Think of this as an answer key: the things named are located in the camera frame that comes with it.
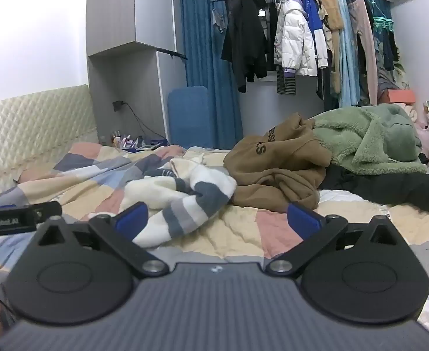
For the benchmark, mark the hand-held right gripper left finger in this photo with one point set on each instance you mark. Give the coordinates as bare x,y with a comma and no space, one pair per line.
132,220

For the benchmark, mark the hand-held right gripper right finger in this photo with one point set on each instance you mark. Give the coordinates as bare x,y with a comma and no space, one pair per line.
304,222

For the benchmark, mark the white grey blue striped sweater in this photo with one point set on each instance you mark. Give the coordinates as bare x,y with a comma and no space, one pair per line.
185,208

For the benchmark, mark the brown hoodie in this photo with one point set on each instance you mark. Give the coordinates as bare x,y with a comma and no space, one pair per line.
273,175

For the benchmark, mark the patchwork quilt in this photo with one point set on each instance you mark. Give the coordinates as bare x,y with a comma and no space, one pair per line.
236,234

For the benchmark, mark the small bedside clutter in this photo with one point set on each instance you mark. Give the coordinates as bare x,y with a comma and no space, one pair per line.
134,142

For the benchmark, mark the beige quilted headboard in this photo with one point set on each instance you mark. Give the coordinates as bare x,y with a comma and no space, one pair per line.
35,124

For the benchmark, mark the green fleece jacket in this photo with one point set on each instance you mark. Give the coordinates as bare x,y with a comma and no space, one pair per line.
364,142

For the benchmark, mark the black garment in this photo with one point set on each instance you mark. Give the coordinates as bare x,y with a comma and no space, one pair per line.
401,190

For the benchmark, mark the blue cloth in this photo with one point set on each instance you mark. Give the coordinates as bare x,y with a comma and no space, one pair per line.
189,117

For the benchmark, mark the hanging striped garment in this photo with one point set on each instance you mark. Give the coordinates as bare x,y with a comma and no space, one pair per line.
286,82

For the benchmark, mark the pale pink cloth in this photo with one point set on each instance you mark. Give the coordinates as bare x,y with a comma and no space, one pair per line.
417,117

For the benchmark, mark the pink box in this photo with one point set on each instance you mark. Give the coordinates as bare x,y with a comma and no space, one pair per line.
397,97

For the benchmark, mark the hanging light blue robe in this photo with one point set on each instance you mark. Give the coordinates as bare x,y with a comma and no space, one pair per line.
348,62

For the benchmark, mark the black stick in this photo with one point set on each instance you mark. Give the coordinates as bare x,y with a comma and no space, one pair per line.
172,53

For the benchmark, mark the hanging white puffer jacket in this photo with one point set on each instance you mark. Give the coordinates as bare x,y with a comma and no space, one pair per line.
295,36

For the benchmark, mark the hanging pink pants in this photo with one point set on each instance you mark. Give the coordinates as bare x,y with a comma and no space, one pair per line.
364,44

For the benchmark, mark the blue curtain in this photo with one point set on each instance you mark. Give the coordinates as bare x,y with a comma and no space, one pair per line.
200,44

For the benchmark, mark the hanging dark blue garment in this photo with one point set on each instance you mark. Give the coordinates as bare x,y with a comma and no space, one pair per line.
386,51

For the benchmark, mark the hanging black jacket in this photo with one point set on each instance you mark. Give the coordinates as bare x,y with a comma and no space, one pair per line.
243,36

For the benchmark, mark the hanging blue jersey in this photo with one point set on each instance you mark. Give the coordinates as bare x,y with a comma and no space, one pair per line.
315,18

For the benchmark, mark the grey wardrobe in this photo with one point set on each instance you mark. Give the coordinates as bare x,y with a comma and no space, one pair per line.
126,7

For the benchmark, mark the green clip hanger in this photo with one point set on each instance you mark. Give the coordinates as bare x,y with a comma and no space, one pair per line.
382,22

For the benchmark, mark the hanging small grey cloth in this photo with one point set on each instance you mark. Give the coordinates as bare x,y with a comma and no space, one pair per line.
220,20

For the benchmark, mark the hanging tan coat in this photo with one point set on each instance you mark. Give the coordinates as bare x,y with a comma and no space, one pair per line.
329,3

